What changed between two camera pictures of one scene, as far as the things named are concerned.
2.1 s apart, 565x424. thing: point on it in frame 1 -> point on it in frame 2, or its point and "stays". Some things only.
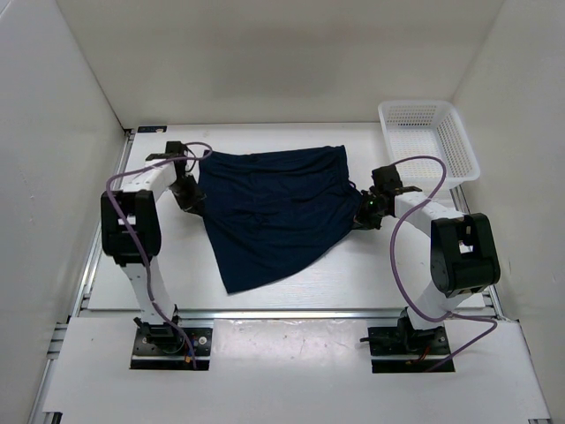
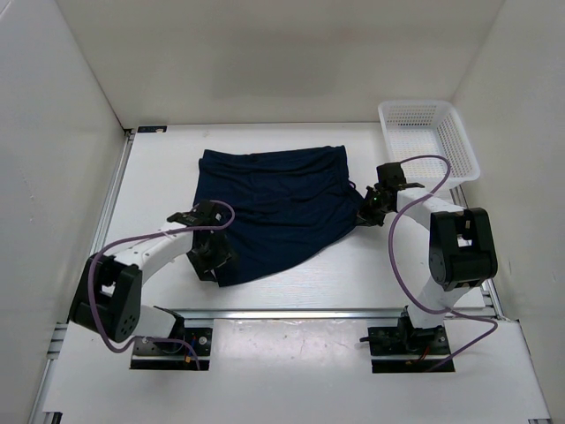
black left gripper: x=194 y=200 -> x=222 y=256
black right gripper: x=360 y=219 stays
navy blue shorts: x=272 y=215 stays
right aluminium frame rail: x=490 y=299 stays
